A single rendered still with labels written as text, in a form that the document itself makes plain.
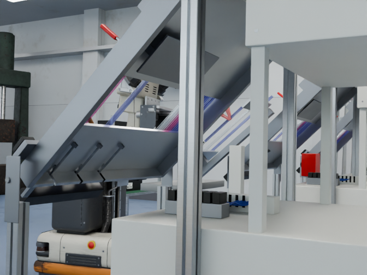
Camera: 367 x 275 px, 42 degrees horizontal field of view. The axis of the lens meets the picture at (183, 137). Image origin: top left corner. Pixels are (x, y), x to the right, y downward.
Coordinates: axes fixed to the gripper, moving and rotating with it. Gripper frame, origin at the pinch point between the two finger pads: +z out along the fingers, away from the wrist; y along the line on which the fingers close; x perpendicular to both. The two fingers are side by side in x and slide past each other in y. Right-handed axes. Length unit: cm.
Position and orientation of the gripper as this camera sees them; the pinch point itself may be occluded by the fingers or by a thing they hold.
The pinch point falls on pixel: (229, 118)
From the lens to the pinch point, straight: 236.7
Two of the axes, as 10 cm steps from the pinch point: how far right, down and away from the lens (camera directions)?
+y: 4.6, -0.5, 8.9
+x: -6.7, 6.4, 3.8
